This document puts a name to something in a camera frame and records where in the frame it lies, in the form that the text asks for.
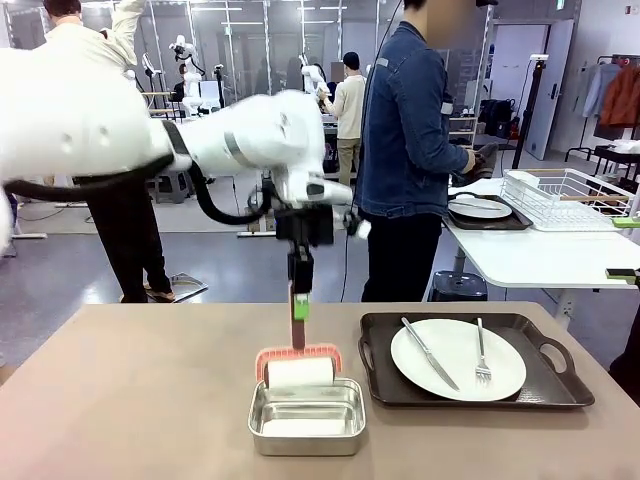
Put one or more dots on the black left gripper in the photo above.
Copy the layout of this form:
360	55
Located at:
305	227

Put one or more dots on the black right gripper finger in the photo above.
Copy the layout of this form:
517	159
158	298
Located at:
627	222
625	275

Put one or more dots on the coral lint roller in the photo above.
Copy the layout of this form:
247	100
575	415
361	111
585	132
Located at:
300	372

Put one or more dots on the dark brown serving tray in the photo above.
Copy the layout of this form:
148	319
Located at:
545	385

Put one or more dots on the dark grey cloth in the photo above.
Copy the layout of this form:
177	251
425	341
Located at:
489	159

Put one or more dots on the silver table knife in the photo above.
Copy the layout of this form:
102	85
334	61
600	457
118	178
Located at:
430	352

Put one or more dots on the silver fork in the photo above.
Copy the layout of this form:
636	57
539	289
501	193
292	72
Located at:
482	360

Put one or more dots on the large white plate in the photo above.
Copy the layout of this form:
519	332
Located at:
450	350

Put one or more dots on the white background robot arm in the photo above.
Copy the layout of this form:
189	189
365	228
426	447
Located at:
315	75
189	80

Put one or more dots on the denim right forearm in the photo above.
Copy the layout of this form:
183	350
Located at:
452	155

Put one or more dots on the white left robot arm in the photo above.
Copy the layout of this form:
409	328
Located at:
75	125

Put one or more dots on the metal floor plate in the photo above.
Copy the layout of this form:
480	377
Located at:
187	287

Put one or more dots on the person's right hand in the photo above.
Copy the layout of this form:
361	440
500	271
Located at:
472	161

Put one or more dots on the white power outlet box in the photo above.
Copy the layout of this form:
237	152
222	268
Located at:
567	309

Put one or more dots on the black low shelf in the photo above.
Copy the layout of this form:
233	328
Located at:
617	152

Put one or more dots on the black rounded object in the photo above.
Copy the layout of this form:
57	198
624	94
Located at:
627	367

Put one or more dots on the white side table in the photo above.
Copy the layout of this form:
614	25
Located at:
525	255

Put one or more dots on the black serving tray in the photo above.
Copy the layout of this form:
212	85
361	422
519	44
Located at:
517	221

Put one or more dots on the orange jacket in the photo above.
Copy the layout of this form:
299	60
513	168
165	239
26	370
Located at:
622	95

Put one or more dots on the grey hanging shirt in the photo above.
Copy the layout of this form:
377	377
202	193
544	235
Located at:
595	90

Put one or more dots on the white plate with utensil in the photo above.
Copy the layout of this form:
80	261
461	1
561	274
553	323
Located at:
480	210

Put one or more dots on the grey plastic stool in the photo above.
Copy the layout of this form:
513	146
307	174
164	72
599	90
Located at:
172	187

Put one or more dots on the rectangular metal tray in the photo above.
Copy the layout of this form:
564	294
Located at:
306	425

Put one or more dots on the black backpack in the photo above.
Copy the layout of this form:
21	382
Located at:
497	117

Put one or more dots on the person in beige sweater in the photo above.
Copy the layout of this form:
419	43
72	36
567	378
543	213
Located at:
350	105

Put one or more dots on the figure in white jacket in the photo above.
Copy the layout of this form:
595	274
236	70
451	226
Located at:
125	240

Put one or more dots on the person in denim jacket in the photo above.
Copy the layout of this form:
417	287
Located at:
400	125

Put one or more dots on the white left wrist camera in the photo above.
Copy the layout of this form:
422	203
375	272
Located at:
360	227

